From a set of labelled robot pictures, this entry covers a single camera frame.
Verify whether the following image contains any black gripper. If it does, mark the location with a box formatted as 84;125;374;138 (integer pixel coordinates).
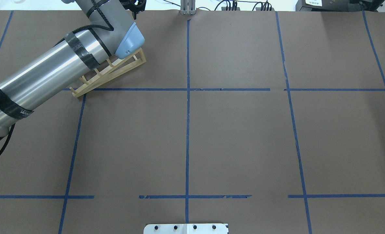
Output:
121;0;147;13

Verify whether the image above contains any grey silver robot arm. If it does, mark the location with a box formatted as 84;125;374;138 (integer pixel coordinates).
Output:
0;0;146;141

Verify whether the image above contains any wooden plate rack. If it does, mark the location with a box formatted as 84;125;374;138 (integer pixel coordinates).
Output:
67;48;146;98

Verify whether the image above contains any white metal mounting plate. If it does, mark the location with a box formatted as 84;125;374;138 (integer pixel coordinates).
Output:
143;223;229;234

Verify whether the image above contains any long blue tape strip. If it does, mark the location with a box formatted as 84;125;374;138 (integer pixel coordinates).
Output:
184;19;191;224

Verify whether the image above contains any crossing blue tape strip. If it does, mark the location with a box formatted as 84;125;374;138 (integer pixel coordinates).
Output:
63;87;271;92

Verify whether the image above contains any black device with label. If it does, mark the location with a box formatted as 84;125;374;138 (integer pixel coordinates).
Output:
295;0;384;12

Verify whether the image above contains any grey metal post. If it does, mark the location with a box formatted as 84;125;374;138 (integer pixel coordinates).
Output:
180;0;196;15

